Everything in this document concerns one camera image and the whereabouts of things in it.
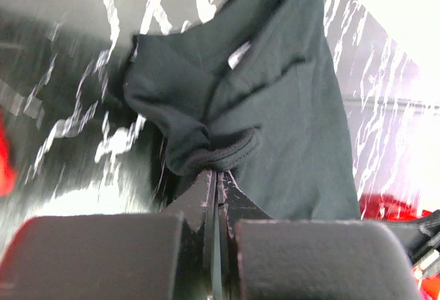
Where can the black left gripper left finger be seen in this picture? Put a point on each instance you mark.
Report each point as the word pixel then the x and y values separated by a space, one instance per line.
pixel 166 255

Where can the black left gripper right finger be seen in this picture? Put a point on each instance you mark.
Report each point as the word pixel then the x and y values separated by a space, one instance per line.
pixel 264 258

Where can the black t shirt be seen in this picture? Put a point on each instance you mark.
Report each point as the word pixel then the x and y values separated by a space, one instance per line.
pixel 252 92

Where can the red plastic bin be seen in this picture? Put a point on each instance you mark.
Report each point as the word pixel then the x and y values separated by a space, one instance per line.
pixel 418 231

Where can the folded red t shirt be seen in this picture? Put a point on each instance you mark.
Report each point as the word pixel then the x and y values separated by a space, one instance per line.
pixel 8 174

